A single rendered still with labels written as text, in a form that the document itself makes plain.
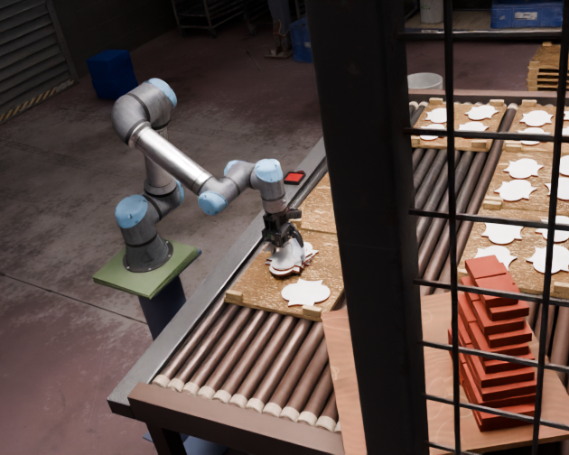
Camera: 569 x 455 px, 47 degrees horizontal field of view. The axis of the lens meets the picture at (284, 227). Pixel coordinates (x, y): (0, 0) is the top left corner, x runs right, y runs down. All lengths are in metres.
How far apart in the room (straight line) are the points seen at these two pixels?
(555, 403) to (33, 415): 2.47
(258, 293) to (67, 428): 1.47
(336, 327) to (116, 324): 2.12
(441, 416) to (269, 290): 0.77
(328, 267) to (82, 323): 1.98
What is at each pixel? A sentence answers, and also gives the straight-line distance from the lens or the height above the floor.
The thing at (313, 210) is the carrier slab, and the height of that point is 0.94.
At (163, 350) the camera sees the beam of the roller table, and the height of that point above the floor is 0.91.
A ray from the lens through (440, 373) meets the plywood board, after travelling 1.62.
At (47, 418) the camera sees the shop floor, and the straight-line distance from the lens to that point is 3.37.
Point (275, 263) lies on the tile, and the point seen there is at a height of 0.98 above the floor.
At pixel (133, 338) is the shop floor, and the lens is 3.57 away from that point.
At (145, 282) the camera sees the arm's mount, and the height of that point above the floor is 0.89.
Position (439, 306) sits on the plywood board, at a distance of 1.80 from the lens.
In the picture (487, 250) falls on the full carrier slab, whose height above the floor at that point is 0.95.
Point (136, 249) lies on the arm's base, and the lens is 2.38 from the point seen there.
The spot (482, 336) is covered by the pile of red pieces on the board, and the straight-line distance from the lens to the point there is 1.46.
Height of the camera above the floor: 2.21
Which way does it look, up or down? 33 degrees down
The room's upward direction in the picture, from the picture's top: 11 degrees counter-clockwise
